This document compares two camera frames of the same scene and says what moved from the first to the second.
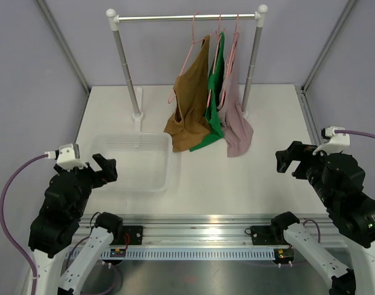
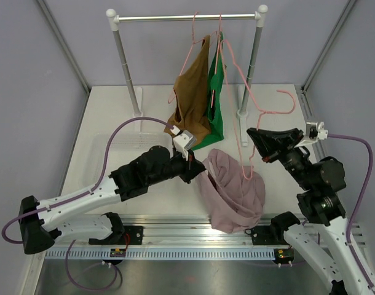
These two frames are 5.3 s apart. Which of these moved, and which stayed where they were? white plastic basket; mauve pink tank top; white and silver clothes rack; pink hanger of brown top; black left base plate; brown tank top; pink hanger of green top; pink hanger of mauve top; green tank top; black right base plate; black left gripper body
Moved: black left gripper body; mauve pink tank top; pink hanger of green top; pink hanger of mauve top
Stayed: brown tank top; black left base plate; white and silver clothes rack; white plastic basket; green tank top; black right base plate; pink hanger of brown top
